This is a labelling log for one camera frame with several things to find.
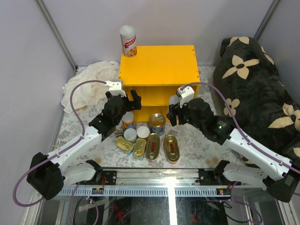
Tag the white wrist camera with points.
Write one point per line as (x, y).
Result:
(115, 88)
(185, 94)

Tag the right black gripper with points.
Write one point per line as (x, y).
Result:
(174, 109)

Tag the grey lid small can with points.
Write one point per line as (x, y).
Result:
(130, 135)

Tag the right metal corner post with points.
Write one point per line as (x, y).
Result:
(267, 18)

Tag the aluminium mounting rail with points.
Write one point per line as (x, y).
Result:
(155, 182)

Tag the orange blue tall canister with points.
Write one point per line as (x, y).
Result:
(128, 120)

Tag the yellow wooden shelf cabinet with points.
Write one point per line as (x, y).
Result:
(156, 72)

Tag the white orange snack canister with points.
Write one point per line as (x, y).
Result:
(128, 40)

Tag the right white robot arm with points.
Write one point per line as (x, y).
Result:
(276, 174)

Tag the metal corner post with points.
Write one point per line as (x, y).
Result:
(267, 18)
(56, 33)

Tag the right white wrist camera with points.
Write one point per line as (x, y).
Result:
(185, 94)

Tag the gold oval tin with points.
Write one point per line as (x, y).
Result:
(171, 148)
(152, 147)

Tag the white red snack canister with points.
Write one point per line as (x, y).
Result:
(174, 100)

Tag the clear jar colourful candy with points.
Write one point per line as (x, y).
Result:
(119, 130)

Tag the blue labelled gold-top can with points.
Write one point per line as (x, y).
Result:
(157, 123)

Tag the gold rectangular tin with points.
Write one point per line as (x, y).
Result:
(139, 149)
(124, 145)

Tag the left metal corner post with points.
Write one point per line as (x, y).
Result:
(56, 33)

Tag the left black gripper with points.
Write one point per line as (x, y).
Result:
(136, 105)

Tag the gold oval tin right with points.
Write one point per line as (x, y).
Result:
(171, 148)

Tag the gold oval tin left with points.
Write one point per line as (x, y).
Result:
(152, 147)

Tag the white lid small can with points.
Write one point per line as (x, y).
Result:
(143, 132)

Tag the black floral plush blanket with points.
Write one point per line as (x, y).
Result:
(249, 80)

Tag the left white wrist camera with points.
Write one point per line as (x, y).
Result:
(115, 88)

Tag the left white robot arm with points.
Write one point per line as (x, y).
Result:
(51, 172)

